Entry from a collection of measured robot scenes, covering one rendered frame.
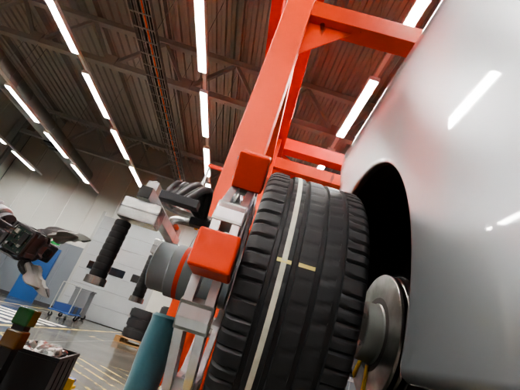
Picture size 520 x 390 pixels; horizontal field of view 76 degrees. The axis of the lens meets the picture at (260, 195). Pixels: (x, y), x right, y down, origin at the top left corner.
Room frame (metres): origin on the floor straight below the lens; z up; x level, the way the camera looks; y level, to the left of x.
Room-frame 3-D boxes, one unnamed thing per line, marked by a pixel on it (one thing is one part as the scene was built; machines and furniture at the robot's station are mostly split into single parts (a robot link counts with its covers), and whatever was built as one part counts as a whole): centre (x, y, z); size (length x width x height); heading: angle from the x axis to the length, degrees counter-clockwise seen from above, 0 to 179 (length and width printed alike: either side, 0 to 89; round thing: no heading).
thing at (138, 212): (0.76, 0.25, 0.93); 0.09 x 0.05 x 0.05; 87
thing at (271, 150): (2.43, 0.07, 2.68); 1.77 x 0.10 x 0.12; 177
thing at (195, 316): (0.92, 0.04, 0.85); 0.54 x 0.07 x 0.54; 177
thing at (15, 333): (0.92, 0.44, 0.59); 0.04 x 0.04 x 0.04; 87
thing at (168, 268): (0.92, 0.11, 0.85); 0.21 x 0.14 x 0.14; 87
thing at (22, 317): (0.92, 0.44, 0.64); 0.04 x 0.04 x 0.04; 87
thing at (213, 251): (0.61, 0.04, 0.85); 0.09 x 0.08 x 0.07; 177
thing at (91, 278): (0.76, 0.28, 0.83); 0.04 x 0.04 x 0.16
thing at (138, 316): (9.57, 1.60, 0.55); 1.40 x 0.80 x 1.09; 88
